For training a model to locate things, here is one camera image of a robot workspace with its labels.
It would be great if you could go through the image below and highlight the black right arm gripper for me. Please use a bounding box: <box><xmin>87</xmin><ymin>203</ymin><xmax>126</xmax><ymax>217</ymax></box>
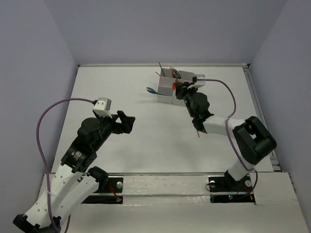
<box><xmin>175</xmin><ymin>82</ymin><xmax>199</xmax><ymax>117</ymax></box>

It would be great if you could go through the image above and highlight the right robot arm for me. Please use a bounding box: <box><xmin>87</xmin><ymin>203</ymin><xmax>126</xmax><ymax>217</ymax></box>
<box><xmin>123</xmin><ymin>78</ymin><xmax>276</xmax><ymax>192</ymax></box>

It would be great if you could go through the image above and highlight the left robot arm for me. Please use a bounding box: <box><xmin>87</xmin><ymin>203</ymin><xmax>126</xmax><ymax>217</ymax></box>
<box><xmin>13</xmin><ymin>111</ymin><xmax>135</xmax><ymax>233</ymax></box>

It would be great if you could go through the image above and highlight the right white organizer box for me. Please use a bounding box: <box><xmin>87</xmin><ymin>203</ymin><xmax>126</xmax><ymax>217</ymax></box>
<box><xmin>172</xmin><ymin>70</ymin><xmax>196</xmax><ymax>106</ymax></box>

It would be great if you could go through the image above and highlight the white organizer box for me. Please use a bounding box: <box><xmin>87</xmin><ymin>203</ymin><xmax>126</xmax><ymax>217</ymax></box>
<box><xmin>172</xmin><ymin>70</ymin><xmax>196</xmax><ymax>106</ymax></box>
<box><xmin>157</xmin><ymin>68</ymin><xmax>175</xmax><ymax>104</ymax></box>

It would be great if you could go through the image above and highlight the left white organizer box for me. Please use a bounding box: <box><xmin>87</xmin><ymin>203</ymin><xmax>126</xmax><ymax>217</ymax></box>
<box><xmin>157</xmin><ymin>68</ymin><xmax>175</xmax><ymax>104</ymax></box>

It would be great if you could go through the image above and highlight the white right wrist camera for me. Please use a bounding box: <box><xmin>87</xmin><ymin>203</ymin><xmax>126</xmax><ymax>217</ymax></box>
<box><xmin>187</xmin><ymin>74</ymin><xmax>205</xmax><ymax>89</ymax></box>

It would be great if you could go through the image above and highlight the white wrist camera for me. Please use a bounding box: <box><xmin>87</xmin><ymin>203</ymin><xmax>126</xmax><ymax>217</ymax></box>
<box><xmin>93</xmin><ymin>98</ymin><xmax>112</xmax><ymax>118</ymax></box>
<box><xmin>187</xmin><ymin>74</ymin><xmax>205</xmax><ymax>89</ymax></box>

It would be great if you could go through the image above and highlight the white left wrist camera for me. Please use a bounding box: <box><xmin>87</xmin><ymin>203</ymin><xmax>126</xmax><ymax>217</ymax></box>
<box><xmin>93</xmin><ymin>98</ymin><xmax>112</xmax><ymax>118</ymax></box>

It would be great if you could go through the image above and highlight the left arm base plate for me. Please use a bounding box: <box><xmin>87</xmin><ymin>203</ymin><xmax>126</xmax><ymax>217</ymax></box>
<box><xmin>82</xmin><ymin>176</ymin><xmax>123</xmax><ymax>204</ymax></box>

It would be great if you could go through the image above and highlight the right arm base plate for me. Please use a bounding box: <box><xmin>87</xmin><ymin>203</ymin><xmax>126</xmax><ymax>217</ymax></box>
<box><xmin>205</xmin><ymin>176</ymin><xmax>256</xmax><ymax>203</ymax></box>

